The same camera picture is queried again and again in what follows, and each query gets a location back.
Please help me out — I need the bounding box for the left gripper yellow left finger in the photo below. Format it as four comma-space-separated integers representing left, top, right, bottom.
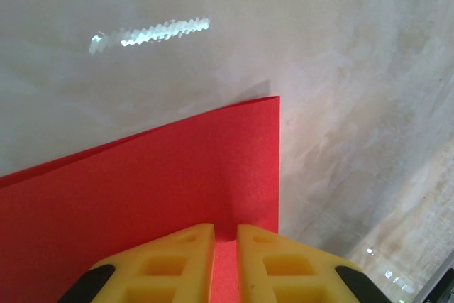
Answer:
62, 223, 216, 303

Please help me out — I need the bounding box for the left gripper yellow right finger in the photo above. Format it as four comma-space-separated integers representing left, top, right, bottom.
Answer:
236, 224, 387, 303

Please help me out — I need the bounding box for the red cloth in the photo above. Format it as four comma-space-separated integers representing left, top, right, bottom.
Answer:
0, 95, 281, 303

